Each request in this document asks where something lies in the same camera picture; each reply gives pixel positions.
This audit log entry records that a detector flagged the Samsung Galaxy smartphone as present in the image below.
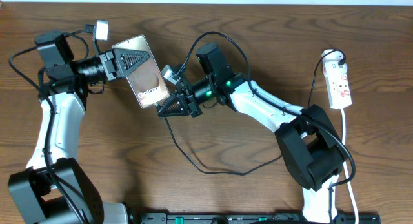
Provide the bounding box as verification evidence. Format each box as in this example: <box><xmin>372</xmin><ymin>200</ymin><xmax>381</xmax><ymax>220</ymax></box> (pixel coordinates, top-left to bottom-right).
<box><xmin>112</xmin><ymin>34</ymin><xmax>170</xmax><ymax>108</ymax></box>

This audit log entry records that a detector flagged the black charger cable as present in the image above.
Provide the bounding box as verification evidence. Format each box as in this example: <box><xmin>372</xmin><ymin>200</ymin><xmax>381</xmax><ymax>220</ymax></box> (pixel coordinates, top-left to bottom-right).
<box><xmin>154</xmin><ymin>49</ymin><xmax>347</xmax><ymax>176</ymax></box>

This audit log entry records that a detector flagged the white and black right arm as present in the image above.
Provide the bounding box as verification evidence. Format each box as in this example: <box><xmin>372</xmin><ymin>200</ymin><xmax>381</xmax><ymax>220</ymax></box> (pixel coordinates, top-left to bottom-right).
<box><xmin>157</xmin><ymin>43</ymin><xmax>351</xmax><ymax>223</ymax></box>

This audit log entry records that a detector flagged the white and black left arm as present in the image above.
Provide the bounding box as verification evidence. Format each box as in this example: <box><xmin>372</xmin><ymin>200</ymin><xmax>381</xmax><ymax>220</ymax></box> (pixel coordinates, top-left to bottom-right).
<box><xmin>8</xmin><ymin>31</ymin><xmax>150</xmax><ymax>223</ymax></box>

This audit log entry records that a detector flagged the white power strip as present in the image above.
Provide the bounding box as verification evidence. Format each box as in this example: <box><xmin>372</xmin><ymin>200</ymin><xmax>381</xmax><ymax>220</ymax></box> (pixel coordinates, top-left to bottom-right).
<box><xmin>321</xmin><ymin>49</ymin><xmax>352</xmax><ymax>110</ymax></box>

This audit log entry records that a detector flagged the white power strip cord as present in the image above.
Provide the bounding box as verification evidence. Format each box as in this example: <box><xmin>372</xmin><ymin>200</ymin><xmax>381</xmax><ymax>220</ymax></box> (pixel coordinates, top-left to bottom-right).
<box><xmin>339</xmin><ymin>108</ymin><xmax>360</xmax><ymax>224</ymax></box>

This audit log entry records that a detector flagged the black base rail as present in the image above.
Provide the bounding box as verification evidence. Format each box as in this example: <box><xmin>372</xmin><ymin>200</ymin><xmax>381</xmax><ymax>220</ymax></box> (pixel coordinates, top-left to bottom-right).
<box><xmin>128</xmin><ymin>212</ymin><xmax>381</xmax><ymax>224</ymax></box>

